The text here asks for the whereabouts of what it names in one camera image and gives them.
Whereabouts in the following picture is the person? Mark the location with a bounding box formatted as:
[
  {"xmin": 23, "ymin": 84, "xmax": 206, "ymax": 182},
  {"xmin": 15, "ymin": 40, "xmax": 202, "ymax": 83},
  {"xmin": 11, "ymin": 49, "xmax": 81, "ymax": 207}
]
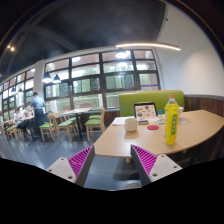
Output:
[
  {"xmin": 30, "ymin": 91, "xmax": 47, "ymax": 129},
  {"xmin": 13, "ymin": 107, "xmax": 31, "ymax": 134}
]

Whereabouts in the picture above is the group of green-seated wooden chairs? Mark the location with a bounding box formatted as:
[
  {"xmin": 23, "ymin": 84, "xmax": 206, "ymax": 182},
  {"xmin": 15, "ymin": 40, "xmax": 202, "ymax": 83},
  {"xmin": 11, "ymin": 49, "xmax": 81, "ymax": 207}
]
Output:
[{"xmin": 3, "ymin": 107, "xmax": 106, "ymax": 143}]

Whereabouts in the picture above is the yellow drink bottle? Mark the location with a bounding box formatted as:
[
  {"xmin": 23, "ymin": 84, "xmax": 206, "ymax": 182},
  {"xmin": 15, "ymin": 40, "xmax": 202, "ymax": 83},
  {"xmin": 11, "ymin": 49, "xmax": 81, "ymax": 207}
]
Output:
[{"xmin": 163, "ymin": 94, "xmax": 180, "ymax": 145}]

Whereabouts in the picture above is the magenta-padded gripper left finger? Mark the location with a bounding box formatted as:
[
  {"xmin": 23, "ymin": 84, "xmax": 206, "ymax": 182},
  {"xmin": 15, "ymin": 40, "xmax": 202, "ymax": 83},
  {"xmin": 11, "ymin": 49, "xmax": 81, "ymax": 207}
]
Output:
[{"xmin": 45, "ymin": 144, "xmax": 96, "ymax": 188}]

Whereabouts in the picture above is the small dark box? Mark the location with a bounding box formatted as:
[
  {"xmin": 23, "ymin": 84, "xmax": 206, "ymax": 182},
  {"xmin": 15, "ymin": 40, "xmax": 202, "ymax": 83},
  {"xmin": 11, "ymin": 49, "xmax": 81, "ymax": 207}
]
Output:
[{"xmin": 137, "ymin": 118, "xmax": 150, "ymax": 126}]

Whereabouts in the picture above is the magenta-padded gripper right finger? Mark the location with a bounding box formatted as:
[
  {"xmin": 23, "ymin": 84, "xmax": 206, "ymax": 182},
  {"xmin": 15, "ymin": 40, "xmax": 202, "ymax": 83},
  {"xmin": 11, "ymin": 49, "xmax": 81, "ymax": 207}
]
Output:
[{"xmin": 130, "ymin": 144, "xmax": 184, "ymax": 187}]

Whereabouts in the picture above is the white mug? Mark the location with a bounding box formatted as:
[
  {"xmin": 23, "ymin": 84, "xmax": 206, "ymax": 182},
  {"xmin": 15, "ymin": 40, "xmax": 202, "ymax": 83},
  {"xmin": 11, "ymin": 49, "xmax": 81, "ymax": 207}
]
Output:
[{"xmin": 123, "ymin": 117, "xmax": 139, "ymax": 133}]

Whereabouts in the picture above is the curved linear ceiling light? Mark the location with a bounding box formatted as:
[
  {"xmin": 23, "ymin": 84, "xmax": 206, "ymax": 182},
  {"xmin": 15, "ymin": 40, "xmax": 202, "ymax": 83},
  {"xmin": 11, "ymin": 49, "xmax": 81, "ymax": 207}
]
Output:
[{"xmin": 115, "ymin": 41, "xmax": 182, "ymax": 52}]

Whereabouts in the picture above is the wooden dining table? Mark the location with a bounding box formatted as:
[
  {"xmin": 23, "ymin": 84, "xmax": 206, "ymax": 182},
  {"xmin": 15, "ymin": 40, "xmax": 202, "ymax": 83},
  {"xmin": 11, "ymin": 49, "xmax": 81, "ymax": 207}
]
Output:
[{"xmin": 62, "ymin": 107, "xmax": 94, "ymax": 141}]

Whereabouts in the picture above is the green booth bench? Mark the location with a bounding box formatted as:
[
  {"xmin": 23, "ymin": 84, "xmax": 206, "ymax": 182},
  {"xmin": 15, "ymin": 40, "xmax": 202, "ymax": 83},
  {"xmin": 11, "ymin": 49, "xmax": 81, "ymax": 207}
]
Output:
[{"xmin": 118, "ymin": 90, "xmax": 186, "ymax": 118}]

